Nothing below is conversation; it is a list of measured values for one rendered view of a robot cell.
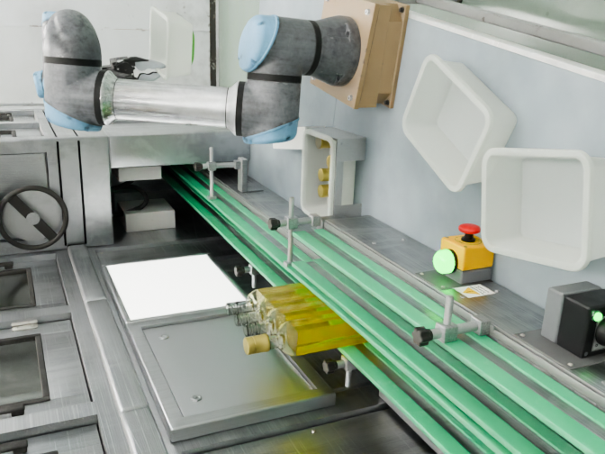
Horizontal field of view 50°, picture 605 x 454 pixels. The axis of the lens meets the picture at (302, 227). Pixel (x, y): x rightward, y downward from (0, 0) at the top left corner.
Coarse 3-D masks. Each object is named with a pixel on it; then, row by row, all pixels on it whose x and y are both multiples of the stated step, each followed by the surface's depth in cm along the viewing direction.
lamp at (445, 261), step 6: (438, 252) 117; (444, 252) 116; (450, 252) 117; (438, 258) 117; (444, 258) 116; (450, 258) 116; (456, 258) 116; (438, 264) 117; (444, 264) 116; (450, 264) 116; (456, 264) 116; (438, 270) 118; (444, 270) 116; (450, 270) 117
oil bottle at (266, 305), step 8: (280, 296) 140; (288, 296) 141; (296, 296) 141; (304, 296) 141; (312, 296) 141; (264, 304) 137; (272, 304) 136; (280, 304) 137; (288, 304) 137; (264, 312) 135
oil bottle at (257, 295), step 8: (264, 288) 145; (272, 288) 145; (280, 288) 145; (288, 288) 145; (296, 288) 146; (304, 288) 146; (248, 296) 143; (256, 296) 141; (264, 296) 141; (272, 296) 141; (256, 304) 140
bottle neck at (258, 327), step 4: (264, 320) 132; (244, 324) 131; (248, 324) 130; (252, 324) 130; (256, 324) 130; (260, 324) 130; (264, 324) 131; (268, 324) 131; (244, 328) 131; (248, 328) 129; (252, 328) 129; (256, 328) 130; (260, 328) 130; (264, 328) 130; (268, 328) 131; (244, 332) 131; (248, 332) 129; (252, 332) 129; (256, 332) 130; (260, 332) 130; (264, 332) 131; (268, 332) 131; (248, 336) 130
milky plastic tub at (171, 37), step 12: (156, 12) 185; (168, 12) 190; (156, 24) 193; (168, 24) 174; (180, 24) 177; (192, 24) 179; (156, 36) 194; (168, 36) 175; (180, 36) 178; (192, 36) 180; (156, 48) 196; (168, 48) 177; (180, 48) 179; (192, 48) 182; (156, 60) 197; (168, 60) 178; (180, 60) 181; (192, 60) 185; (168, 72) 180; (180, 72) 182
